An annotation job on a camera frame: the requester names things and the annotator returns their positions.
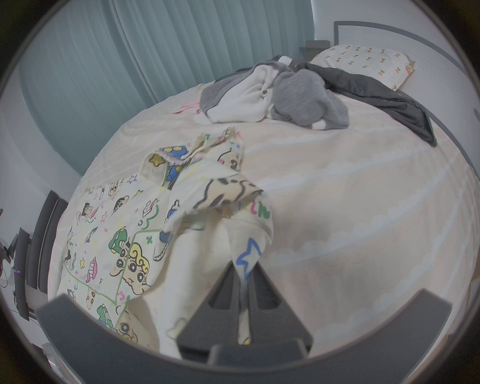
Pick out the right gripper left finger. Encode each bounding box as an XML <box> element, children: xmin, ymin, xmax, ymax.
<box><xmin>177</xmin><ymin>259</ymin><xmax>241</xmax><ymax>357</ymax></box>

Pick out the grey bedside table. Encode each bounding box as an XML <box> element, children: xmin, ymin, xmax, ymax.
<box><xmin>299</xmin><ymin>39</ymin><xmax>331</xmax><ymax>64</ymax></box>

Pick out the blue-green curtain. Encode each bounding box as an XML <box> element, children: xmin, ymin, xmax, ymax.
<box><xmin>17</xmin><ymin>0</ymin><xmax>314</xmax><ymax>178</ymax></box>

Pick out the black garment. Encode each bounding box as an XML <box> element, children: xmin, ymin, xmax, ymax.
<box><xmin>296</xmin><ymin>62</ymin><xmax>438</xmax><ymax>148</ymax></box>

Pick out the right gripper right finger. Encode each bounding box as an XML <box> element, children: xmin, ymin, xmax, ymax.
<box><xmin>245</xmin><ymin>259</ymin><xmax>314</xmax><ymax>351</ymax></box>

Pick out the bed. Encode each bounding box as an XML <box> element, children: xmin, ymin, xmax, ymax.
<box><xmin>48</xmin><ymin>20</ymin><xmax>480</xmax><ymax>361</ymax></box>

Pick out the pink garment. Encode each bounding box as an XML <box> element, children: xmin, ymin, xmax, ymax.
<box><xmin>173</xmin><ymin>98</ymin><xmax>204</xmax><ymax>115</ymax></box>

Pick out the white printed pyjama top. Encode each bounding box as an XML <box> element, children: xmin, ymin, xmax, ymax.
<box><xmin>56</xmin><ymin>127</ymin><xmax>275</xmax><ymax>357</ymax></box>

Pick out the white printed pillow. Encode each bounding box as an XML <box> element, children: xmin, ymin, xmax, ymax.
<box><xmin>309</xmin><ymin>43</ymin><xmax>417</xmax><ymax>92</ymax></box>

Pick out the pile of clothes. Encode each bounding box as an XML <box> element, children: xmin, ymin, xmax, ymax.
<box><xmin>193</xmin><ymin>55</ymin><xmax>350</xmax><ymax>131</ymax></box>

